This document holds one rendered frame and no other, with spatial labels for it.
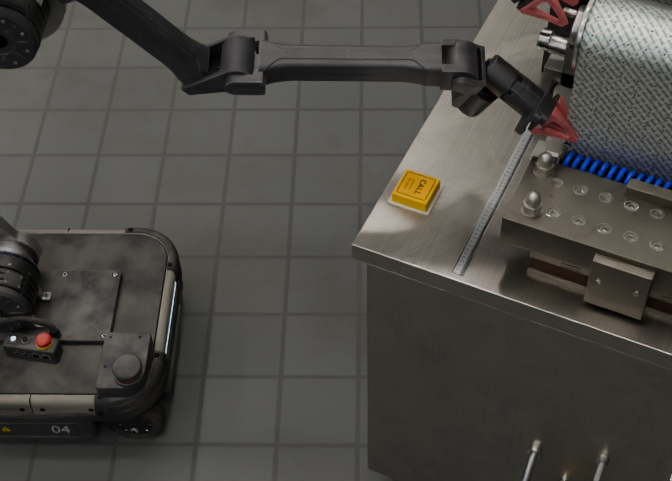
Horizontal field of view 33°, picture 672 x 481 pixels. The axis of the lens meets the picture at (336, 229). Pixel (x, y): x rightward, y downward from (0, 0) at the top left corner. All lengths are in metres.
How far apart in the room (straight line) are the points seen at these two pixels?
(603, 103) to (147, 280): 1.37
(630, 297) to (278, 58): 0.71
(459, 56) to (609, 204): 0.36
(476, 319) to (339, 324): 1.03
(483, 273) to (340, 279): 1.17
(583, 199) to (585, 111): 0.15
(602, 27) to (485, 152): 0.44
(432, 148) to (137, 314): 0.96
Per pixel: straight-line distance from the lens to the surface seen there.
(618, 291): 1.97
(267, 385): 2.98
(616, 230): 1.97
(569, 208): 1.99
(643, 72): 1.93
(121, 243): 3.01
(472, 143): 2.26
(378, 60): 1.96
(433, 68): 1.95
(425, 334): 2.19
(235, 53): 1.97
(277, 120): 3.61
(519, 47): 2.48
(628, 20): 1.92
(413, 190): 2.13
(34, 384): 2.80
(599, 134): 2.04
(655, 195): 2.01
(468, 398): 2.31
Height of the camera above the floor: 2.49
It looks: 49 degrees down
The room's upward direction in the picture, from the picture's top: 2 degrees counter-clockwise
